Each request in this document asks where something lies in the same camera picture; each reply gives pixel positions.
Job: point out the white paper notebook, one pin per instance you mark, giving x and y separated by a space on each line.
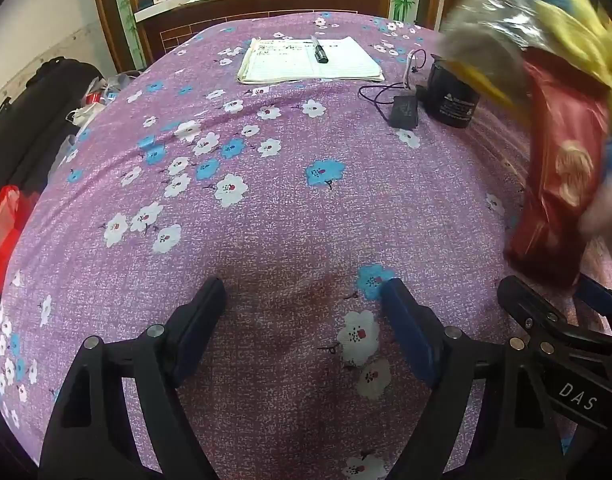
306 62

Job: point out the wooden counter with clutter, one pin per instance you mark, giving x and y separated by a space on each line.
256 10

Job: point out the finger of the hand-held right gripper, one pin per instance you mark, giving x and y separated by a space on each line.
535 305
605 297

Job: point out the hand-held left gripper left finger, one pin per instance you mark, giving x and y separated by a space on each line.
206 310

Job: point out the grey cloth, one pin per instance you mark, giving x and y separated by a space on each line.
490 20

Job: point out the black pen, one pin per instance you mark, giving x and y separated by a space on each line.
320 51

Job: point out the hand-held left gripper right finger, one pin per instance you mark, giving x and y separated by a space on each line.
405 320

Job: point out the black bag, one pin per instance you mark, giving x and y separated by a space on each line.
31 120

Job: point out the purple floral tablecloth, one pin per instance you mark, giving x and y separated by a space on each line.
296 220

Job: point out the black power adapter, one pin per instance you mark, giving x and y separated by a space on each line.
403 111

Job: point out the red packet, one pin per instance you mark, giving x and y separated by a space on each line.
560 160

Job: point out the pile of clear plastic bags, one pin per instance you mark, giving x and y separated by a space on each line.
98 97

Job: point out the red plastic bag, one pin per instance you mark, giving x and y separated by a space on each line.
3 235

